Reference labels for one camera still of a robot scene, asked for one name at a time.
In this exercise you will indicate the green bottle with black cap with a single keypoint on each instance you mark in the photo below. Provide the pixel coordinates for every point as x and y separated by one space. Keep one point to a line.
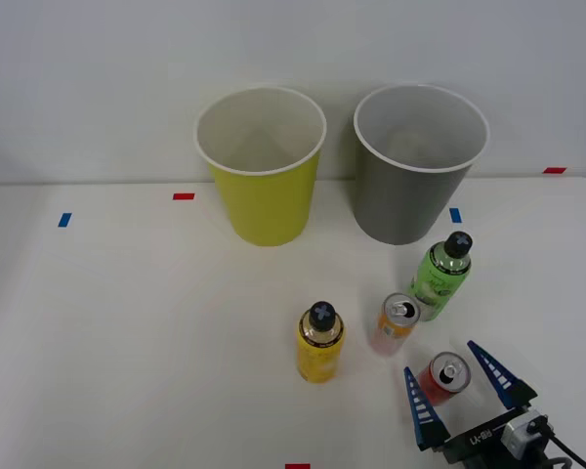
434 285

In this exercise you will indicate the yellow-green plastic waste bin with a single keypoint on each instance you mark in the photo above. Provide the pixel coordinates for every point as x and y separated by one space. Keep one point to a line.
266 205

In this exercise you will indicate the yellow bottle with black cap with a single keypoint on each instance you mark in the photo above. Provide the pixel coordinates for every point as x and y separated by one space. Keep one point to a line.
317 354

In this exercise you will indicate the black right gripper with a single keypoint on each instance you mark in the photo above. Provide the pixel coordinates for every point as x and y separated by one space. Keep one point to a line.
473 447

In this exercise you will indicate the grey plastic waste bin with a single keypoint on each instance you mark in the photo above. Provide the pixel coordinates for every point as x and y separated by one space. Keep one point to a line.
400 205

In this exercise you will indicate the red drink can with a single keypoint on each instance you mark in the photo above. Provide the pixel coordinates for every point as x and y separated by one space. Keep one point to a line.
432 386

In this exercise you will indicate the orange drink can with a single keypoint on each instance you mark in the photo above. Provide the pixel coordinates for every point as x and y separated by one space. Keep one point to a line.
388 334

